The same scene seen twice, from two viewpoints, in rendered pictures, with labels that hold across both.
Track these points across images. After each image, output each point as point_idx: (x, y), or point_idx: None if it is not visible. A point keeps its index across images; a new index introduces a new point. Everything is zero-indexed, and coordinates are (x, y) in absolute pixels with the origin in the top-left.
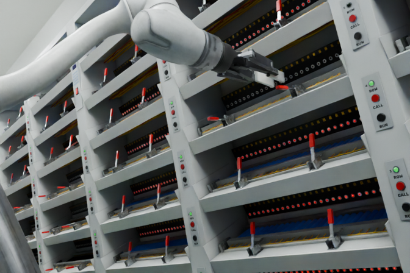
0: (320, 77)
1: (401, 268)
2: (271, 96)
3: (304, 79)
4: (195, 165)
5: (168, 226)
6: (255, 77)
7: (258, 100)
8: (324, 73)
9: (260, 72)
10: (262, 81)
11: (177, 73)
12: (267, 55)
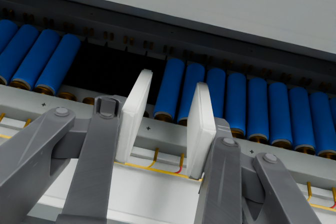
0: (323, 180)
1: None
2: (63, 13)
3: (185, 21)
4: None
5: None
6: (118, 145)
7: None
8: (260, 59)
9: (141, 102)
10: (134, 141)
11: None
12: (210, 24)
